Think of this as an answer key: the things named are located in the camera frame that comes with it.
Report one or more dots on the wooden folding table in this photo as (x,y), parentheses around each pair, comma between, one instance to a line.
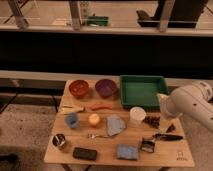
(166,154)

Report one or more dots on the orange bowl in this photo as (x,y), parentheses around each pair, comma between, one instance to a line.
(79,88)

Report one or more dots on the black rectangular block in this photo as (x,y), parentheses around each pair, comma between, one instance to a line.
(85,154)

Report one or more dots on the small metal cup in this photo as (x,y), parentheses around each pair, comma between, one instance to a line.
(59,141)

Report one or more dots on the black handled tool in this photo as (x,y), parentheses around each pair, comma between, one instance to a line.
(167,137)

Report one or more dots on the metal fork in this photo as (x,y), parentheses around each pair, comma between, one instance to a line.
(93,136)

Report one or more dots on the white plastic cup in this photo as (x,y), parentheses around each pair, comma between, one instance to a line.
(137,115)

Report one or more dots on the green plastic tray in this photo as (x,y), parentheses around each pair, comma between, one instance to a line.
(141,90)

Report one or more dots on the blue sponge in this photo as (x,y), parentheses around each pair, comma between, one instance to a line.
(127,152)

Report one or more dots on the blue cup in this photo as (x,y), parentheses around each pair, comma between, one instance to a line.
(71,120)

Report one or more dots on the purple bowl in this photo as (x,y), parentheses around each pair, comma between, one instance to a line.
(106,87)

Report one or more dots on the yellow round fruit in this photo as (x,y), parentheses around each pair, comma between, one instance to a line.
(94,119)

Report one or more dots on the green box in background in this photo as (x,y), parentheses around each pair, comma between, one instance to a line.
(97,20)

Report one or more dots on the red chili pepper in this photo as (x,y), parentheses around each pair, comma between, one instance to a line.
(100,107)

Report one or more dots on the yellow banana peel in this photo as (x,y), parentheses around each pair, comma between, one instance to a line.
(71,109)

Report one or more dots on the grey-blue towel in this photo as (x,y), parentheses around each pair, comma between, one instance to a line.
(115,125)

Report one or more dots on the metal square container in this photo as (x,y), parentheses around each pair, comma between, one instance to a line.
(147,145)

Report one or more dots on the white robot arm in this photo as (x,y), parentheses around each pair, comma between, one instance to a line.
(193,100)

